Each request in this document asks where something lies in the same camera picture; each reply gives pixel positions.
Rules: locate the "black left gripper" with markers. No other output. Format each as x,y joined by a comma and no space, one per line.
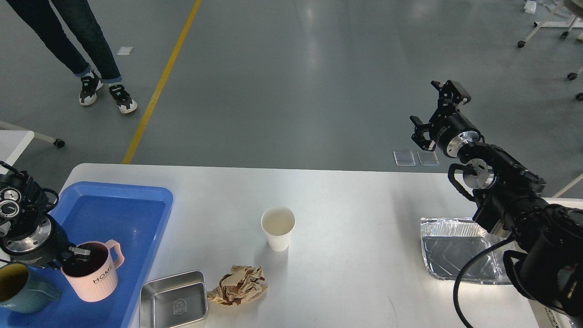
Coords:
46,247

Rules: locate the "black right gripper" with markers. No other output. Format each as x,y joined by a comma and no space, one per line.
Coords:
448,129

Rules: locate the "pink ribbed mug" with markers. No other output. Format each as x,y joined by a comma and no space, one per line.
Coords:
95,279

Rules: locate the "square stainless steel tin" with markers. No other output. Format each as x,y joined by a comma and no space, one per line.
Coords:
177,301

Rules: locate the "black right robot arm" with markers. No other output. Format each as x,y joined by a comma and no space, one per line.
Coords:
548,267

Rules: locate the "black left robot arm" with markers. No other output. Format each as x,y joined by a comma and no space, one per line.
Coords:
23,202

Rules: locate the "clear floor plate right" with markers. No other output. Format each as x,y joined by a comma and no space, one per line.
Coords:
427,158

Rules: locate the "clear floor plate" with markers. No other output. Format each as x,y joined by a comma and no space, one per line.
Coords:
427,158
404,158

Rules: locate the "clear floor plate left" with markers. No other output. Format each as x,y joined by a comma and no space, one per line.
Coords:
404,158

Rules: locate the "blue plastic tray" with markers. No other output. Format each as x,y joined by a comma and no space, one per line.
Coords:
133,215

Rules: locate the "teal ceramic mug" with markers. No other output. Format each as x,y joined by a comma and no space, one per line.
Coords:
24,290

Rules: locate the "aluminium foil tray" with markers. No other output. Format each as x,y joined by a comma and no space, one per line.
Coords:
447,244

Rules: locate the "white side table left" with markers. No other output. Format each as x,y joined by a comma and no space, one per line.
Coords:
14,140

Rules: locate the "black chair caster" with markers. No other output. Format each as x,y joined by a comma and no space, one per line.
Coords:
572,76

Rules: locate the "crumpled brown paper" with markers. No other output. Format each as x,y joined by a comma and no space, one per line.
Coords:
242,285

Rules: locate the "white paper cup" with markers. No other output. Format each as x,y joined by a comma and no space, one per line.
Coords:
278,224

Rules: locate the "white paper scrap on floor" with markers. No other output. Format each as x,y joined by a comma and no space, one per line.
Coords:
125,51

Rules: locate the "person in dark jeans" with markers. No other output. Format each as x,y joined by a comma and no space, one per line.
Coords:
70,31

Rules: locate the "white plastic bin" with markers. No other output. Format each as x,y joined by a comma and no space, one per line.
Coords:
545,317

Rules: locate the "white wheeled cart frame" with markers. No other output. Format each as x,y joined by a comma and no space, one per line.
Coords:
574,20

